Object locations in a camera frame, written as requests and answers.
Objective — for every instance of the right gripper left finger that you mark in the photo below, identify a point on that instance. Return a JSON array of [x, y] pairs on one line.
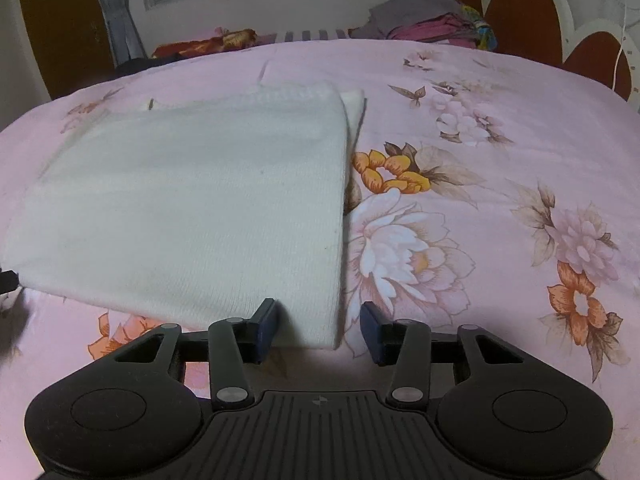
[[234, 342]]

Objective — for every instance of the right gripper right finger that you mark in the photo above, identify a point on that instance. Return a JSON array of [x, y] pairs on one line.
[[405, 345]]

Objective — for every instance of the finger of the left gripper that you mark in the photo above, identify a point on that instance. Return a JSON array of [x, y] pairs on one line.
[[8, 282]]

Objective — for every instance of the white knit sweater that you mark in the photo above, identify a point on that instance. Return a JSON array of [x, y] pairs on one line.
[[195, 213]]

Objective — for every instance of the pile of folded clothes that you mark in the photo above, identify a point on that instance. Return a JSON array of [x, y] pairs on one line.
[[429, 22]]

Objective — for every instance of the pink floral bed sheet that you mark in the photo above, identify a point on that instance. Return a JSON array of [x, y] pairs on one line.
[[486, 190]]

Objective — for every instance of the black bag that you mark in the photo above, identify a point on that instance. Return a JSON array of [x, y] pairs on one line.
[[137, 65]]

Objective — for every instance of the brown wooden wardrobe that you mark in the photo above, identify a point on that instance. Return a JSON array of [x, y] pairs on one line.
[[70, 43]]

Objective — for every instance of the striped grey white mattress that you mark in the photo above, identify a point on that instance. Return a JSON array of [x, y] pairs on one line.
[[302, 35]]

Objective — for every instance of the grey left curtain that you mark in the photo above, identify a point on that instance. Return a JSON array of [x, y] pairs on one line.
[[122, 33]]

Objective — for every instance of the red white scalloped headboard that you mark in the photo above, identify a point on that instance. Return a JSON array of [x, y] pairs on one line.
[[544, 31]]

